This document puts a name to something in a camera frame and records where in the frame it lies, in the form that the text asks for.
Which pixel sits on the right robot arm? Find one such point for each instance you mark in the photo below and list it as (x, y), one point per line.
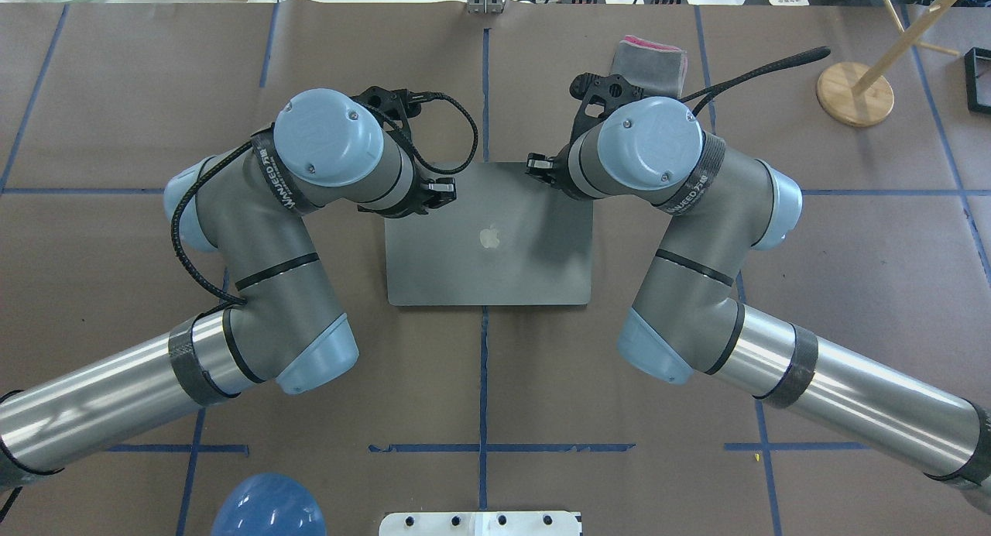
(723, 204)

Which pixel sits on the grey laptop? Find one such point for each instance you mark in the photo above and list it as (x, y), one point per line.
(507, 240)

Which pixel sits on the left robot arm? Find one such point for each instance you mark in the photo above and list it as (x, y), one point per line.
(236, 224)

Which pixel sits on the black frame at table edge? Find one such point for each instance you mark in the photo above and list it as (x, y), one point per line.
(977, 80)

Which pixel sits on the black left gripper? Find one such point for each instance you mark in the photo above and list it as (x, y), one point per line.
(439, 187)

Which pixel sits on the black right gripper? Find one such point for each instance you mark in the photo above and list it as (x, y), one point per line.
(540, 165)

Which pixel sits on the folded grey cloth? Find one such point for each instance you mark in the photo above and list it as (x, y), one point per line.
(658, 69)

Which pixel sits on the blue desk lamp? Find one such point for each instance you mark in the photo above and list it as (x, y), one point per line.
(269, 504)

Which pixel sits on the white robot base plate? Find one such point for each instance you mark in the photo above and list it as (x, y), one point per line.
(505, 522)

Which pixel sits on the wooden stand with round base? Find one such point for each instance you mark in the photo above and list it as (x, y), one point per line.
(860, 96)

